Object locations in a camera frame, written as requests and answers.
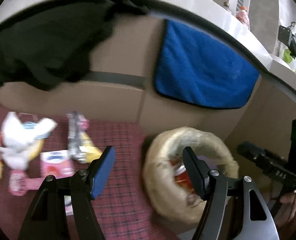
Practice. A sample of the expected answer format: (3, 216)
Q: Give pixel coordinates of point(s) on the pink tissue pack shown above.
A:
(57, 163)

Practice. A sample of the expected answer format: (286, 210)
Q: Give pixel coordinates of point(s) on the grey countertop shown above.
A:
(205, 14)

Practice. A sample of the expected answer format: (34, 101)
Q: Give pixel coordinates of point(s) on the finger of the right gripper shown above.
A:
(255, 154)

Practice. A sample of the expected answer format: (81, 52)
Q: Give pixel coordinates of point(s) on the trash bin with yellow bag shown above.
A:
(166, 179)

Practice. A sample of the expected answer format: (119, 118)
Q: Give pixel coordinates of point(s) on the black utensil rack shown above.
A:
(287, 36)

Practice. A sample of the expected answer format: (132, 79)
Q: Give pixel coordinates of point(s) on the plaid red tablecloth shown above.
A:
(123, 209)

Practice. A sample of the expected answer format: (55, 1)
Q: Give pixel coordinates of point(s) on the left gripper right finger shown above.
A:
(251, 218)

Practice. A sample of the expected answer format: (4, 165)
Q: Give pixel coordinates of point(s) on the pink spoon shaped package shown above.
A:
(19, 183)

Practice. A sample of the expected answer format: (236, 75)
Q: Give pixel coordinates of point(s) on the white tissue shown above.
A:
(18, 140)

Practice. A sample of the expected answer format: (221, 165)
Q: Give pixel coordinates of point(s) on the blue towel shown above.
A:
(195, 68)

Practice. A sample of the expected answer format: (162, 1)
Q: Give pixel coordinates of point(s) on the silver foil wrapper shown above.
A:
(80, 146)

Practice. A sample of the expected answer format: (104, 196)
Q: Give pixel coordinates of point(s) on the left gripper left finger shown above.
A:
(46, 217)

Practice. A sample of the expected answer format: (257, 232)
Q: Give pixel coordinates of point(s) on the black cloth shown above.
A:
(49, 44)

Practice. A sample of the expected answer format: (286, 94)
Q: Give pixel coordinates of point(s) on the person right hand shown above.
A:
(287, 211)

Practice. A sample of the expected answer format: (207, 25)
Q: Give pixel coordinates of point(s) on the red paper cup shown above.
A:
(181, 176)

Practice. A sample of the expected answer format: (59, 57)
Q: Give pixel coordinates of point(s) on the red drink bottle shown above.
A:
(242, 16)

